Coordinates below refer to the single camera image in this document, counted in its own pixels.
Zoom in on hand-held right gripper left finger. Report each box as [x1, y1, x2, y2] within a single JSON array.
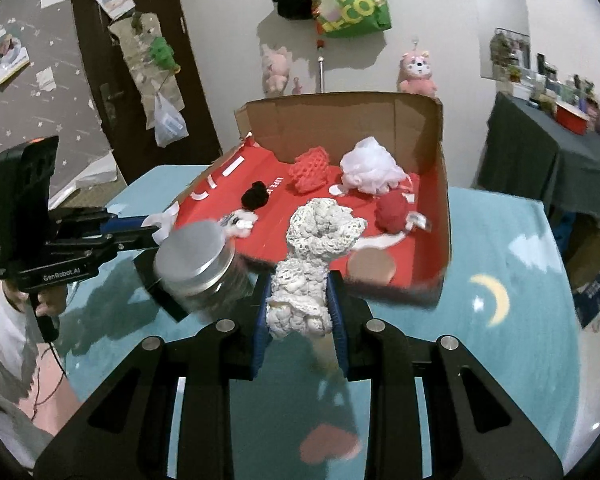
[[32, 271, 276, 480]]

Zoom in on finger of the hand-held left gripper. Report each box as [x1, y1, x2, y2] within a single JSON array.
[[102, 213, 153, 233], [100, 226, 162, 257]]

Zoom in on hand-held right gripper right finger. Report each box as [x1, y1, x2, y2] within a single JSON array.
[[326, 271, 566, 480]]

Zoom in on white and blue plush piece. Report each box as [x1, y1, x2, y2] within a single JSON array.
[[142, 208, 181, 243]]

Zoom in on beige powder puff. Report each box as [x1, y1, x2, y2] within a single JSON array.
[[347, 249, 397, 283]]

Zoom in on cardboard box with red lining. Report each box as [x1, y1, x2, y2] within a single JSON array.
[[172, 91, 453, 308]]

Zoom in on white fluffy hair clip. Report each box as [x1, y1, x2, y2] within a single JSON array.
[[217, 210, 260, 238]]

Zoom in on black knit scrunchie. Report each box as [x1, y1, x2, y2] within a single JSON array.
[[241, 181, 272, 211]]

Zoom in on red yarn ball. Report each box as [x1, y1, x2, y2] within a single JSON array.
[[375, 192, 428, 233]]

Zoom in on person's left forearm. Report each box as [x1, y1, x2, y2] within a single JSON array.
[[0, 287, 43, 391]]

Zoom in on person's left hand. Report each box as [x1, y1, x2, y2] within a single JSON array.
[[2, 280, 74, 318]]

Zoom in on large glass jar metal lid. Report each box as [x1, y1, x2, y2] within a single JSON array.
[[152, 220, 258, 318]]

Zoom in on clear plastic bag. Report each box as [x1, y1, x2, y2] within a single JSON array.
[[152, 92, 189, 148]]

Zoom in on dark brown door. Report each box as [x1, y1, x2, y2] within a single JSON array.
[[70, 0, 223, 186]]

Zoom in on beige hanging door organizer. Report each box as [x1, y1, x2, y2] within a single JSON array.
[[109, 10, 186, 126]]

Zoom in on green plush toy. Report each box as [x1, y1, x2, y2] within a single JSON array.
[[149, 37, 178, 72]]

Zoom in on red crochet scrunchie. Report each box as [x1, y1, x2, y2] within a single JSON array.
[[287, 146, 331, 193]]

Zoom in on white mesh bath pouf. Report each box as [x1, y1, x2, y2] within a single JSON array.
[[340, 136, 408, 196]]

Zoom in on pale pink plush toy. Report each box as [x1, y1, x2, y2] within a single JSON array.
[[261, 45, 293, 95]]

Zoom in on person's grey clothing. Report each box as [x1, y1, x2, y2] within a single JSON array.
[[0, 380, 51, 471]]

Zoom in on red tipped metal pole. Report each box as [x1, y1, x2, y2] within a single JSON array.
[[317, 35, 327, 93]]

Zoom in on table with dark cloth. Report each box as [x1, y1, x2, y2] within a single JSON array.
[[477, 92, 600, 211]]

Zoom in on pink plush toy white face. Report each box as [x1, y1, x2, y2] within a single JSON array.
[[397, 50, 438, 98]]

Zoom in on red basin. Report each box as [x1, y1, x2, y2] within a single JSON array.
[[555, 100, 591, 135]]

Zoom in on row of cosmetic bottles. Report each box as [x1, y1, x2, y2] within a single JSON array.
[[512, 52, 600, 148]]

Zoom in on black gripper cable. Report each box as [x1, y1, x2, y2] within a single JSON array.
[[30, 310, 72, 411]]

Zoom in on wall mirror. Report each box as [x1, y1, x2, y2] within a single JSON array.
[[480, 0, 531, 83]]

